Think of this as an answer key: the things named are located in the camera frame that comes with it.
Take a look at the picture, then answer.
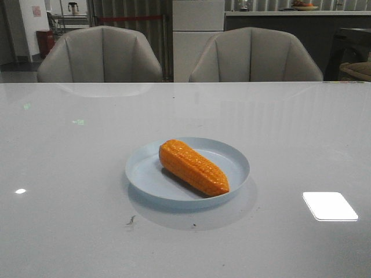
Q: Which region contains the orange plastic corn cob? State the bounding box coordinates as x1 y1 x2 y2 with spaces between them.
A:
159 139 230 197

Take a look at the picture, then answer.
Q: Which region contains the light blue round plate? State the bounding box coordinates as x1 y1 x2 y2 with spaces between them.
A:
125 137 250 210

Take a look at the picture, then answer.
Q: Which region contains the grey upholstered chair right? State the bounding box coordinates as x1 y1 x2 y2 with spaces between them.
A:
189 27 323 82

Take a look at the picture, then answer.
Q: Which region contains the grey upholstered chair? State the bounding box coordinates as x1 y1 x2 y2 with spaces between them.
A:
189 27 323 82
37 25 162 83

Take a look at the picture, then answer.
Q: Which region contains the white cabinet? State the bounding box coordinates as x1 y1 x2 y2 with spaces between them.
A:
172 1 225 82

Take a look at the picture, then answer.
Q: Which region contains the grey upholstered chair left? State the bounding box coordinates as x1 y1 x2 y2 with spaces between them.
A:
37 25 162 83

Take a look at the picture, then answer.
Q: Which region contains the red barrier belt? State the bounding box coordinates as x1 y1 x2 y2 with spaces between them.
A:
97 14 163 23

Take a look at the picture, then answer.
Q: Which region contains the folding stand with kettle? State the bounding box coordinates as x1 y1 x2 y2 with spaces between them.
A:
44 0 89 36

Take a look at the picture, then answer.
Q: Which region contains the red trash bin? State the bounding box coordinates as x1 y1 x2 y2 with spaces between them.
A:
36 30 55 58

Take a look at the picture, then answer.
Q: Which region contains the grey counter with white top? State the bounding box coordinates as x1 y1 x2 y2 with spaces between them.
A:
224 11 370 77

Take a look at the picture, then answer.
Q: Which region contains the fruit bowl on counter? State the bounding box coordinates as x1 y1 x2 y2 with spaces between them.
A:
292 0 318 11

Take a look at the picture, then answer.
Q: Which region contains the tan cushion seat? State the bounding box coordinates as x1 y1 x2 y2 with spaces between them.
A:
339 61 370 82

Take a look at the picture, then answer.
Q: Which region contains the pink wall notice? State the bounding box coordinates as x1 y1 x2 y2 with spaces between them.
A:
32 6 41 17

